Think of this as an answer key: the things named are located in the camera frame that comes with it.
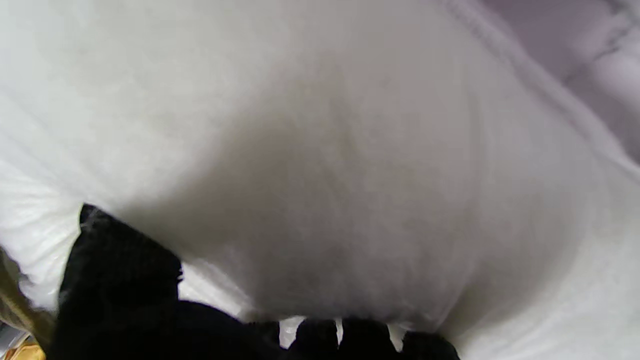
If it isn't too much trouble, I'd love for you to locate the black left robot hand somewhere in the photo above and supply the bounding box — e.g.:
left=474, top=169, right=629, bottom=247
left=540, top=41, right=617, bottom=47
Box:
left=46, top=202, right=461, bottom=360

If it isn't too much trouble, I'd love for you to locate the brown pillowcase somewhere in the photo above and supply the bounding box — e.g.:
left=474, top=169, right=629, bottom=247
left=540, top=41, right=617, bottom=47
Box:
left=0, top=245, right=57, bottom=351

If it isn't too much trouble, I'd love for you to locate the white pillow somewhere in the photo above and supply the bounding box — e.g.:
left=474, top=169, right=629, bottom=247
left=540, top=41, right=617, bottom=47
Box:
left=0, top=0, right=640, bottom=360

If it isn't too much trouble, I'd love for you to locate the yellow perforated laundry basket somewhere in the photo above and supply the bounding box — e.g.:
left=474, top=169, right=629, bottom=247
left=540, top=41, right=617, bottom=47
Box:
left=7, top=344, right=47, bottom=360

